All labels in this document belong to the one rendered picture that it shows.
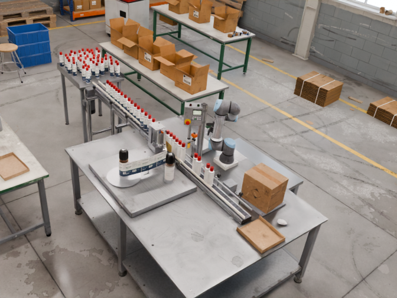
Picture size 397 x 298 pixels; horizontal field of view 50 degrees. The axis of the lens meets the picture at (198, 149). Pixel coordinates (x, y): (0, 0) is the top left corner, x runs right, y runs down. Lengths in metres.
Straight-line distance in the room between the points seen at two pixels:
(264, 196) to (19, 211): 2.70
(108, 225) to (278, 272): 1.71
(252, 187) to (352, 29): 5.77
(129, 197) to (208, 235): 0.75
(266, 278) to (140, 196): 1.37
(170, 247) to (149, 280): 0.65
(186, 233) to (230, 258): 0.41
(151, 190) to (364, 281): 2.32
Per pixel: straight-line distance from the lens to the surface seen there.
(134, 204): 3.62
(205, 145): 4.44
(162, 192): 3.74
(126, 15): 9.06
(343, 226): 5.20
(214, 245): 3.40
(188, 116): 3.86
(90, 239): 4.58
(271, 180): 3.66
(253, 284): 4.01
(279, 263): 4.24
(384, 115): 7.63
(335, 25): 9.16
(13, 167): 4.30
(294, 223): 3.74
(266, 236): 3.55
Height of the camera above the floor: 3.29
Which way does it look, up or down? 34 degrees down
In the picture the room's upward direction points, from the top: 6 degrees clockwise
